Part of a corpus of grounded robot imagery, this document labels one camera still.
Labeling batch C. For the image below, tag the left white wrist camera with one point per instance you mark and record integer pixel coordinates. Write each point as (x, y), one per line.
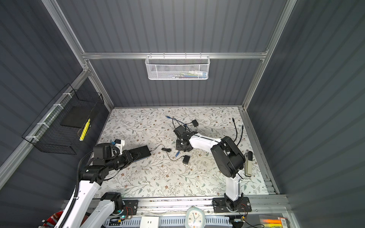
(119, 144)

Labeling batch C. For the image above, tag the grey remote-like device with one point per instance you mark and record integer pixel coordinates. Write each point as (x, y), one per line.
(248, 164)

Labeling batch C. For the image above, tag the small black power adapter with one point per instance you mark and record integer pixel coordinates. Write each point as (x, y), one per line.
(194, 123)

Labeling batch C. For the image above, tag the large black power adapter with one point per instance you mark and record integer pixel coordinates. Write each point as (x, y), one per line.
(185, 158)

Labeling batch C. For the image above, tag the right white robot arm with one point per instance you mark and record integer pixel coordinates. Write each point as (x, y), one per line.
(228, 157)

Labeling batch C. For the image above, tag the black box in basket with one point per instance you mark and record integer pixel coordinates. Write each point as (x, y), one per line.
(76, 117)

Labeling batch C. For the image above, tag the white desk clock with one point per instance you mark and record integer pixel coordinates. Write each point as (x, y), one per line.
(195, 218)

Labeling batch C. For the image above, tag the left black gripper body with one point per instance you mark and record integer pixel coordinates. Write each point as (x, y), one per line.
(121, 161)

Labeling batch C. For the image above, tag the black wire basket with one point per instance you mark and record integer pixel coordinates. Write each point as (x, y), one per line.
(48, 136)

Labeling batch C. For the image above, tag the white wire mesh basket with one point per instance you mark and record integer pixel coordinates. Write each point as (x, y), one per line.
(177, 69)

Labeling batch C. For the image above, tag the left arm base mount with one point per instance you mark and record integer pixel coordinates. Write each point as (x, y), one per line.
(130, 208)

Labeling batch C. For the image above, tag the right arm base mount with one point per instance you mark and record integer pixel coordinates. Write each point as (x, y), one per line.
(225, 205)

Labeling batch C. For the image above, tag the yellow striped item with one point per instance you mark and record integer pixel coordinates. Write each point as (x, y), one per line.
(85, 130)

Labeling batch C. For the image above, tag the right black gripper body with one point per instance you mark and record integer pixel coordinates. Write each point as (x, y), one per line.
(179, 145)

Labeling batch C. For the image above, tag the red pen cup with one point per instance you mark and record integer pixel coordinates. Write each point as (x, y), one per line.
(53, 220)

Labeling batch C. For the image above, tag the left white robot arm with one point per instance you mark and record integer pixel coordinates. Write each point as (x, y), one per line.
(91, 172)

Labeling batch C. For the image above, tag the white power socket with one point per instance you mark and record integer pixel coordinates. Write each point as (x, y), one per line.
(149, 222)

